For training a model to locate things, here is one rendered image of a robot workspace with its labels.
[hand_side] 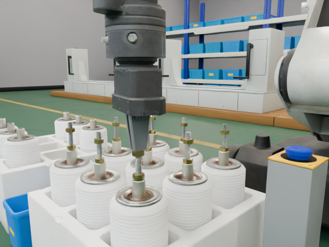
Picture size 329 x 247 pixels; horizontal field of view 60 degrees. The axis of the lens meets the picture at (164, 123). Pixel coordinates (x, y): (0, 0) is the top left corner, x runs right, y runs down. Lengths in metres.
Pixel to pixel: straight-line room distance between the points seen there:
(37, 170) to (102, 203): 0.41
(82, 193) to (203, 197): 0.22
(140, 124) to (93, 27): 7.56
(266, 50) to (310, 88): 1.94
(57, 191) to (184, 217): 0.28
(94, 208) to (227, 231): 0.25
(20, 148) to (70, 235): 0.43
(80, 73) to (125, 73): 4.66
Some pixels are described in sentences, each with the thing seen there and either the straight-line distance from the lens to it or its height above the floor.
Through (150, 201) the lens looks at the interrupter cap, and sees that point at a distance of 0.46.
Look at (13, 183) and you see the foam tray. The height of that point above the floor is 0.15.
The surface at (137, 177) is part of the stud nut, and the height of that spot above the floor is 0.29.
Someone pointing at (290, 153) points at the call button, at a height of 0.32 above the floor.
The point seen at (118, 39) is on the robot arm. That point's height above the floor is 0.49.
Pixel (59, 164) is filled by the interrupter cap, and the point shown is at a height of 0.25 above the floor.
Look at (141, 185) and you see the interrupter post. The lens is 0.46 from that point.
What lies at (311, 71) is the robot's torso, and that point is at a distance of 0.73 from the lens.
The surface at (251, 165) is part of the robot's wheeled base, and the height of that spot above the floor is 0.17.
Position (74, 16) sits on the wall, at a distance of 7.73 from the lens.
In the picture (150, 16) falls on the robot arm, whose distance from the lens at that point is 0.40.
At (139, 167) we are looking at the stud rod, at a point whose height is 0.30.
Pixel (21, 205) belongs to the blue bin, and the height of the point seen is 0.09.
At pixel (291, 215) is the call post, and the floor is 0.23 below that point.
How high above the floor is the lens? 0.45
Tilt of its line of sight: 11 degrees down
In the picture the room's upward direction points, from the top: straight up
